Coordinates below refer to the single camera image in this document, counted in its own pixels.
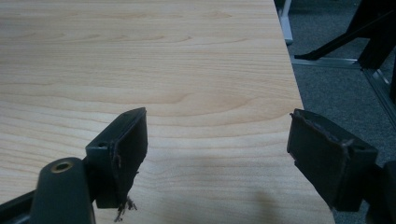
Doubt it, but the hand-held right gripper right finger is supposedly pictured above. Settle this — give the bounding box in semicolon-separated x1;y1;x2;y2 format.
286;108;379;213

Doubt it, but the aluminium floor rail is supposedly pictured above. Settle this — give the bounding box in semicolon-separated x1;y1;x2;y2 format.
362;68;396;130
290;56;362;70

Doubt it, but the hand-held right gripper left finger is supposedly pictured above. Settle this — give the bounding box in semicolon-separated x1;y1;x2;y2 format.
85;106;149;222

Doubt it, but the white metal desk frame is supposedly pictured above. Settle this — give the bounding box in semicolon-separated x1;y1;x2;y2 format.
277;0;295;46

